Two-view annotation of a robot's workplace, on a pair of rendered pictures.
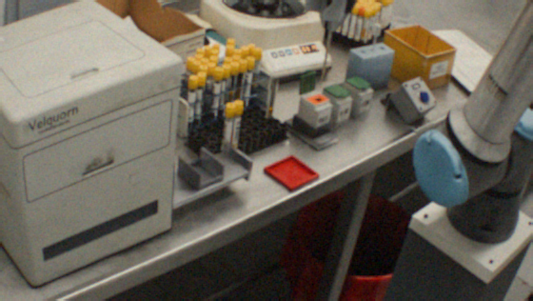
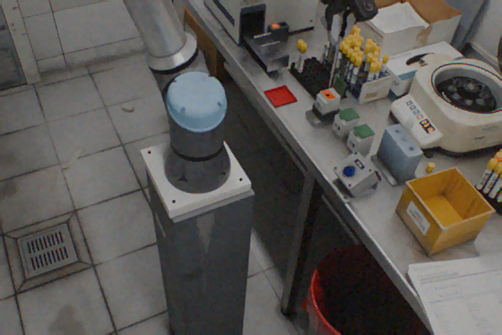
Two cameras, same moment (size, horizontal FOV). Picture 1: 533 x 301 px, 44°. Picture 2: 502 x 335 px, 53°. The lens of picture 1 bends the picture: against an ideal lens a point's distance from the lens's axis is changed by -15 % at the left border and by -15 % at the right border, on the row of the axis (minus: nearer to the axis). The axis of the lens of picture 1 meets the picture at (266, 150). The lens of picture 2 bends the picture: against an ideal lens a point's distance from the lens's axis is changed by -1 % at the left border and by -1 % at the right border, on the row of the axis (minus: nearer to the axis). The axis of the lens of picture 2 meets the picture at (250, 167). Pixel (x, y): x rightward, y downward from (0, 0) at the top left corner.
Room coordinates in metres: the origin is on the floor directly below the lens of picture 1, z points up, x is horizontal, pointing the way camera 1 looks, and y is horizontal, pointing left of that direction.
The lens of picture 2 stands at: (1.34, -1.10, 1.78)
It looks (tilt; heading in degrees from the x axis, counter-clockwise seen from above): 48 degrees down; 108
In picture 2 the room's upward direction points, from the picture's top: 4 degrees clockwise
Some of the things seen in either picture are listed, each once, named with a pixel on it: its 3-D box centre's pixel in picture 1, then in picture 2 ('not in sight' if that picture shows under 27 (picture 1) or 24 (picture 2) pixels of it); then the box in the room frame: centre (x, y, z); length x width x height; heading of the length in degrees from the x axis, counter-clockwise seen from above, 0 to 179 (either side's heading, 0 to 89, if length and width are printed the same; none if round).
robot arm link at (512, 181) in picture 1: (505, 140); (195, 112); (0.98, -0.39, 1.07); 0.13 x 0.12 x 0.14; 129
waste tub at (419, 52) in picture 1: (419, 57); (442, 210); (1.52, -0.31, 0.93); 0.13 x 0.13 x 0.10; 44
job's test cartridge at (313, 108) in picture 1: (313, 113); (327, 103); (1.19, -0.07, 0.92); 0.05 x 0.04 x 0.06; 48
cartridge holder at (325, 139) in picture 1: (311, 126); (325, 111); (1.19, -0.07, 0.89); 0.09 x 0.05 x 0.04; 48
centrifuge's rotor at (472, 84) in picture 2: (264, 11); (466, 96); (1.52, 0.05, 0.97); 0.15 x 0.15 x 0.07
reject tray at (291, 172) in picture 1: (291, 172); (280, 96); (1.06, -0.05, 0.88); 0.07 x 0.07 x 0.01; 48
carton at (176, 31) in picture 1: (115, 50); (392, 24); (1.28, 0.33, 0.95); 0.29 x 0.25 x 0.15; 48
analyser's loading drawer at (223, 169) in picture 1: (189, 178); (262, 42); (0.94, 0.11, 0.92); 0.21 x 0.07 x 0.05; 138
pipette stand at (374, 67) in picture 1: (368, 70); (398, 154); (1.40, -0.19, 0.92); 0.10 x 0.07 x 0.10; 133
